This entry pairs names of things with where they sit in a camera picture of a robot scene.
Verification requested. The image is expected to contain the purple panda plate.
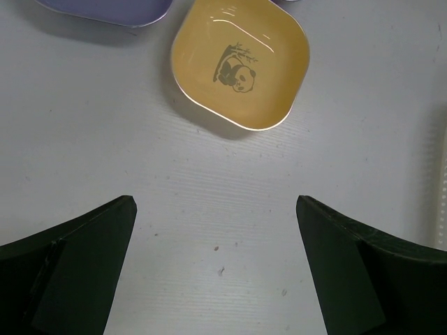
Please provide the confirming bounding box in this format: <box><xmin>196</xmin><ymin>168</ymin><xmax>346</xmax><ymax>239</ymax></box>
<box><xmin>37</xmin><ymin>0</ymin><xmax>173</xmax><ymax>28</ymax></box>

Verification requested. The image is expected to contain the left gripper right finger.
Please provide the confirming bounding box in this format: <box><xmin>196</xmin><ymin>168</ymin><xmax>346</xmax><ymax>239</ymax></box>
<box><xmin>296</xmin><ymin>195</ymin><xmax>446</xmax><ymax>334</ymax></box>

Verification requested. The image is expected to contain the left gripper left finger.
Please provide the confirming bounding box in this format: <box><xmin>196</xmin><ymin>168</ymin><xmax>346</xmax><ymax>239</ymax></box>
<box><xmin>1</xmin><ymin>195</ymin><xmax>137</xmax><ymax>334</ymax></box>

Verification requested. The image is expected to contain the yellow panda plate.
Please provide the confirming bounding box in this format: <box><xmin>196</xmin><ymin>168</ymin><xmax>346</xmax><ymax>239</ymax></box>
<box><xmin>170</xmin><ymin>0</ymin><xmax>310</xmax><ymax>131</ymax></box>

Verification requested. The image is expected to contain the white plastic bin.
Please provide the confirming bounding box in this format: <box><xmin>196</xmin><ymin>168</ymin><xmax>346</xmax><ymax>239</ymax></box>
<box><xmin>421</xmin><ymin>104</ymin><xmax>446</xmax><ymax>251</ymax></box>

